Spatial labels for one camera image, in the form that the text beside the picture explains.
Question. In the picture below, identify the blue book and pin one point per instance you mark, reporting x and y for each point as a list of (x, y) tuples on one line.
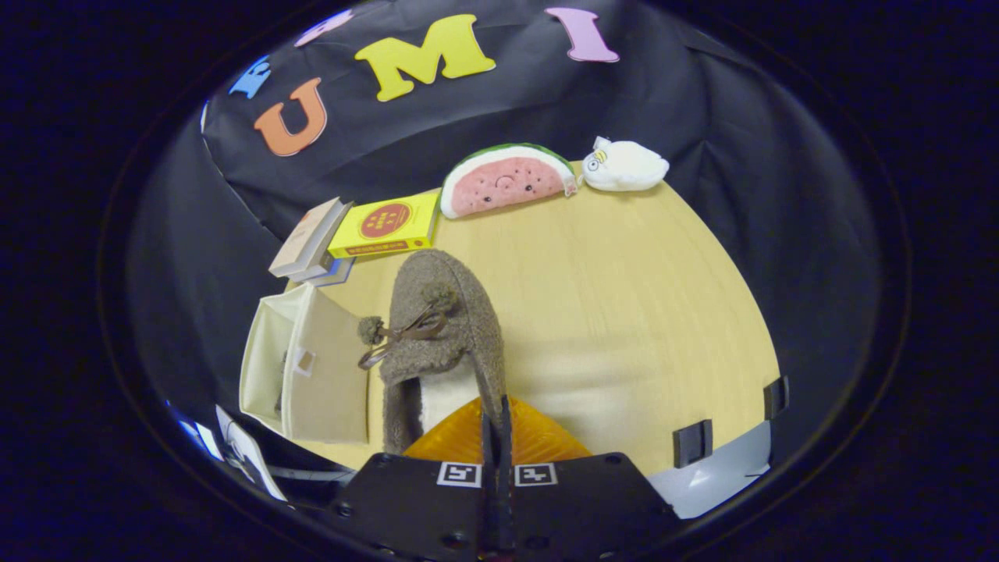
[(337, 273)]

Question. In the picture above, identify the yellow book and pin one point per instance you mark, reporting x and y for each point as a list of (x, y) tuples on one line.
[(382, 226)]

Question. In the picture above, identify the black table clamp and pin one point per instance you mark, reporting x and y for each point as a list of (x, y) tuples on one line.
[(776, 398), (693, 443)]

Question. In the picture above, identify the beige book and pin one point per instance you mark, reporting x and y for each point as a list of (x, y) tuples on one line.
[(300, 242)]

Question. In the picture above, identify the brown fuzzy shoe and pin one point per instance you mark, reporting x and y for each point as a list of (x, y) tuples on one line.
[(453, 312)]

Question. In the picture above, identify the white plush toy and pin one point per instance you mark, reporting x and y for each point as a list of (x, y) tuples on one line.
[(628, 165)]

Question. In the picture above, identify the grey book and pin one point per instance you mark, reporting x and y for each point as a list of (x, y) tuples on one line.
[(326, 254)]

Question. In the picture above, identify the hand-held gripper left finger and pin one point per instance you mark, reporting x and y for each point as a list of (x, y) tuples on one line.
[(414, 499)]

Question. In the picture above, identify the watermelon slice plush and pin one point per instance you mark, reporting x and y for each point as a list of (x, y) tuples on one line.
[(503, 183)]

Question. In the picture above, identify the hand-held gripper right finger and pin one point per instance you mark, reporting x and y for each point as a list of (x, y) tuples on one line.
[(585, 499)]

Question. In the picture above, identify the white sheet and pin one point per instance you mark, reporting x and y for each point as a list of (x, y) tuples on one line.
[(250, 457)]

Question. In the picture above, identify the beige fabric storage box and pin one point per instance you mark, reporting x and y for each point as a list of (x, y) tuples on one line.
[(328, 375)]

